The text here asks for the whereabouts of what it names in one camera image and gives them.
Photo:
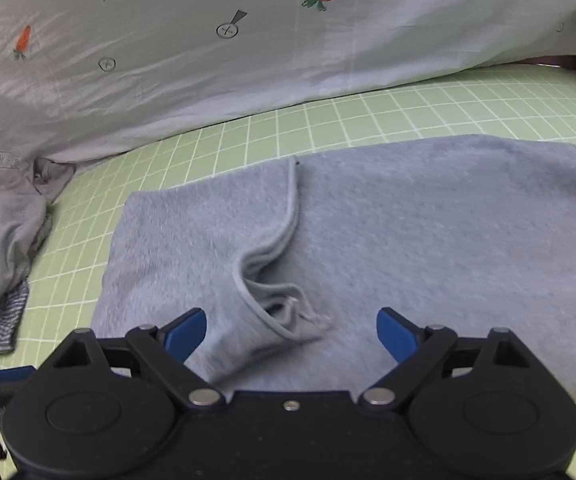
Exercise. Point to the grey sweatshirt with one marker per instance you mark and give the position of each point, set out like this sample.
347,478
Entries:
418,235

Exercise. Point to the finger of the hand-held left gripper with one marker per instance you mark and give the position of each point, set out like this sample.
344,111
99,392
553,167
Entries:
10,374

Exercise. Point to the grey carrot-print quilt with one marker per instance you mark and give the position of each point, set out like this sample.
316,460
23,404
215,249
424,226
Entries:
167,85

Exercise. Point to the grey elastic-waist garment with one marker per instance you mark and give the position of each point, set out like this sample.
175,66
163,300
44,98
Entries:
2,240

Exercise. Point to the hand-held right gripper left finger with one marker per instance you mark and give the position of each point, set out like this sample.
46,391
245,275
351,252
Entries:
185,335

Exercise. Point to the blue plaid shirt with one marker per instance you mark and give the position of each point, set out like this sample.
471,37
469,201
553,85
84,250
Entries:
5,315

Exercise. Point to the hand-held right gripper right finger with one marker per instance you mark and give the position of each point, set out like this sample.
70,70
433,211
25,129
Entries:
397,335

